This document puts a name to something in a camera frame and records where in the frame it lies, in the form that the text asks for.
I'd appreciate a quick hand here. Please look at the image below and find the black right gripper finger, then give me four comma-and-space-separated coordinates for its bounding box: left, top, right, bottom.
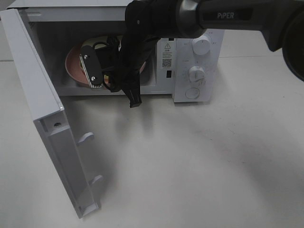
123, 72, 142, 108

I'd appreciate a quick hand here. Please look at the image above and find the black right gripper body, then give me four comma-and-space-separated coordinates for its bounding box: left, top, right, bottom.
104, 0, 181, 93

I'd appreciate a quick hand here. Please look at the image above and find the round door release button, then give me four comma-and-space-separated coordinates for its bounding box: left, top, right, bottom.
185, 88, 200, 99

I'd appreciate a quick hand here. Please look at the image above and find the pink round plate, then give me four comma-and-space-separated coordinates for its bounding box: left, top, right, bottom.
65, 35, 147, 88

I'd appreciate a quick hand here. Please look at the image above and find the white microwave knob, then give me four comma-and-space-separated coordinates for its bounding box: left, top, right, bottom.
188, 66, 205, 83
192, 35, 211, 56

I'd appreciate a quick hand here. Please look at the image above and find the white microwave door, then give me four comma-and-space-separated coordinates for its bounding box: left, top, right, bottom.
0, 9, 103, 218

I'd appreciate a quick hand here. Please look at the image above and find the white bread sandwich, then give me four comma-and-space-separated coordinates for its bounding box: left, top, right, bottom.
81, 37, 113, 82

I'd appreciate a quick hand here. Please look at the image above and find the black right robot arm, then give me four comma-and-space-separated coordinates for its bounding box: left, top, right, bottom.
107, 0, 304, 107

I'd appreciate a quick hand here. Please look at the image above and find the white warning sticker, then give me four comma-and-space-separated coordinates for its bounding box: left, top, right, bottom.
161, 41, 173, 69

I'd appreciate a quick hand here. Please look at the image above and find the white microwave oven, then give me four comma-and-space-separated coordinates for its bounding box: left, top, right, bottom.
0, 0, 224, 103

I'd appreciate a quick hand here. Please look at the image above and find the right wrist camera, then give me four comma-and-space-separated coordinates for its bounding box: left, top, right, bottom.
80, 45, 103, 89

